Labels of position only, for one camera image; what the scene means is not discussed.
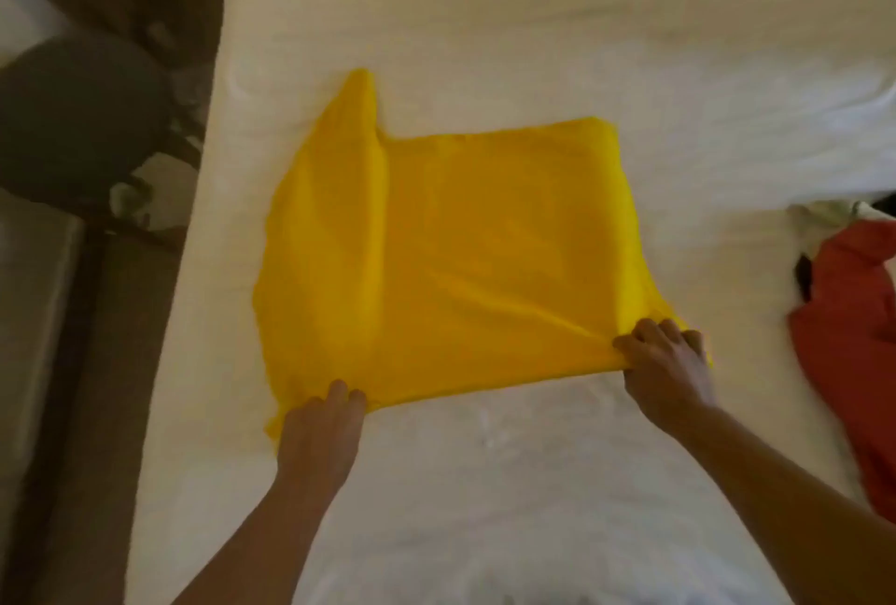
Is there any red blue white jersey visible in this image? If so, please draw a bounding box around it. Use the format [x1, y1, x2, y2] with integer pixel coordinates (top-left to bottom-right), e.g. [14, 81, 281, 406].
[787, 198, 896, 522]

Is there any person's right hand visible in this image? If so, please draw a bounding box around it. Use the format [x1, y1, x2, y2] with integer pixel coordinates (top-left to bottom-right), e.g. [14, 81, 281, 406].
[611, 317, 720, 434]

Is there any person's left forearm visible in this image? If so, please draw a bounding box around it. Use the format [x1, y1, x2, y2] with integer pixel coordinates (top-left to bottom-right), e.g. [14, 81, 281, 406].
[175, 475, 344, 605]

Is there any person's right forearm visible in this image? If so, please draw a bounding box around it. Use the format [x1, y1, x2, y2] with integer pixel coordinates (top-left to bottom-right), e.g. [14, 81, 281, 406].
[679, 404, 896, 605]

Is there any black round stool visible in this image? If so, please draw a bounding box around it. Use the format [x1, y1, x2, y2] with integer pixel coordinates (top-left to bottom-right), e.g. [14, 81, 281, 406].
[0, 35, 204, 214]

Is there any yellow shirt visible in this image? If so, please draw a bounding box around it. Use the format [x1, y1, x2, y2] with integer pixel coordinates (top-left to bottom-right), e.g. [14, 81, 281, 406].
[252, 68, 688, 443]

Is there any white bed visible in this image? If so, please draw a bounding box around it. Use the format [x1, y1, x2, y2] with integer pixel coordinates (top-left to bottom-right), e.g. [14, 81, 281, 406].
[126, 0, 896, 605]

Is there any person's left hand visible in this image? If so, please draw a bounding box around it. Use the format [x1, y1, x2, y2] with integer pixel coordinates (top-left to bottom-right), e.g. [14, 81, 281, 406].
[274, 377, 370, 494]

